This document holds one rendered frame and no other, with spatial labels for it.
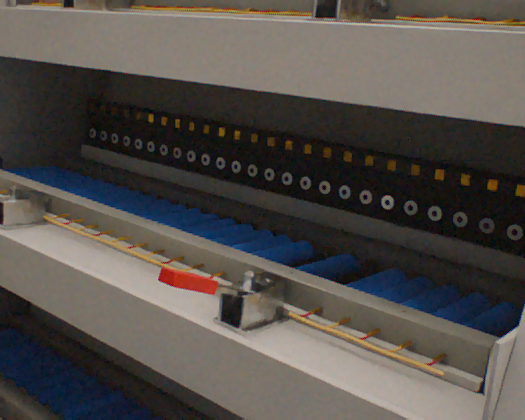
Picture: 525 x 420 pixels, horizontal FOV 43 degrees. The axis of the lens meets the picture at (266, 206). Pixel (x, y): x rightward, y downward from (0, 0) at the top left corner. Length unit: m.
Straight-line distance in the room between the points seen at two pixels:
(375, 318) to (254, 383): 0.08
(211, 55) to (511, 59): 0.21
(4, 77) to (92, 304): 0.37
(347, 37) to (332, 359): 0.18
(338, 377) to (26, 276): 0.29
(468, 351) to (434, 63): 0.15
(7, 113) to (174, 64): 0.34
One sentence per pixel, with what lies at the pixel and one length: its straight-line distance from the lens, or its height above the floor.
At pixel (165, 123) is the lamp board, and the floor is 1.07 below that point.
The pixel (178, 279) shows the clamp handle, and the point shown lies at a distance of 0.35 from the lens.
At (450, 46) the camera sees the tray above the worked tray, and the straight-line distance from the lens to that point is 0.37.
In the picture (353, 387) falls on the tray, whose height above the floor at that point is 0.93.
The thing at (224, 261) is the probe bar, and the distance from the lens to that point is 0.46.
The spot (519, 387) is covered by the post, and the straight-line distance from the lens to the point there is 0.32.
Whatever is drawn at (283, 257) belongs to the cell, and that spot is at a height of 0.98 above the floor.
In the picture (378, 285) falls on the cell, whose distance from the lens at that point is 0.46.
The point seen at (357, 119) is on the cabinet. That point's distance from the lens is 0.62.
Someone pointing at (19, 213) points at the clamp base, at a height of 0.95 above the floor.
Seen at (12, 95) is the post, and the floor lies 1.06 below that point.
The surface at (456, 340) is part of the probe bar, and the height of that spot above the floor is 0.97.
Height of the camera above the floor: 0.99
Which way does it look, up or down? 2 degrees up
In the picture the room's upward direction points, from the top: 17 degrees clockwise
